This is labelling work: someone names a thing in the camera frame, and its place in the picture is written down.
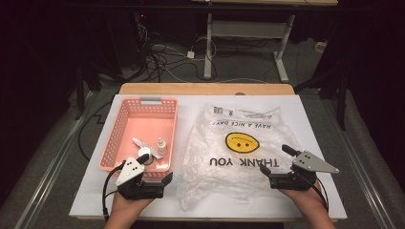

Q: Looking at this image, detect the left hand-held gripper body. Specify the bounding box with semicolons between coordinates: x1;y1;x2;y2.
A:
115;156;166;200

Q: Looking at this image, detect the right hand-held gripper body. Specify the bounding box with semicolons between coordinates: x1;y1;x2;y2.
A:
268;151;340;191

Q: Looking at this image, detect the white tube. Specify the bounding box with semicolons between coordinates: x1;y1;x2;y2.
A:
132;136;163;159

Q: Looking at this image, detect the small white dropper bottle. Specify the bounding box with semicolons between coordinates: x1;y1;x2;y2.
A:
156;136;169;156

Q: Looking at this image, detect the pink plastic basket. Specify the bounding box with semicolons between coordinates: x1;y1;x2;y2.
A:
97;96;179;178

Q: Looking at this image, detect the clear plastic bag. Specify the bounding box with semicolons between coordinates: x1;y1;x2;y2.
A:
180;103;302;213

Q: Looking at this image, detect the person's left hand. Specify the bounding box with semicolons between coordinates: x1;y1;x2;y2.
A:
109;191;155;219

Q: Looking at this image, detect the person's right hand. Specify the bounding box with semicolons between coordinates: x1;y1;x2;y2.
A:
280;180;328;218

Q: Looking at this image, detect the white board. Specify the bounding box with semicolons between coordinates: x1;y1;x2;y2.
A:
69;94;348;220

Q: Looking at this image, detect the black stand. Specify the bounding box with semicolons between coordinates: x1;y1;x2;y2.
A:
294;63;349;132
75;60;128;120

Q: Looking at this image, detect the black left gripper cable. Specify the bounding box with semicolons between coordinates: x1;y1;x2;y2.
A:
101;161;127;222

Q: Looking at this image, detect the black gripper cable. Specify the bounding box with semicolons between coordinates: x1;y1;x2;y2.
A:
101;161;127;222
302;176;330;213

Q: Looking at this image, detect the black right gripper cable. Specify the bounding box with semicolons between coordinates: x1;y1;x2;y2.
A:
302;176;330;213

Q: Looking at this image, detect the metal floor rail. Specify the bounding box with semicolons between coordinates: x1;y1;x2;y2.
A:
321;94;399;229
15;92;96;229

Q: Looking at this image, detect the black floor cable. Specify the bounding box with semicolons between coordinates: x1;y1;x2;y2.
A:
77;101;113;161

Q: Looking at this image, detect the tangle of floor cables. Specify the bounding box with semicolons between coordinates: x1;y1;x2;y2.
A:
137;23;218;84

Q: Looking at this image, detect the white desk frame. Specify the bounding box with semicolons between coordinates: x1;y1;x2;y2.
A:
203;12;295;84

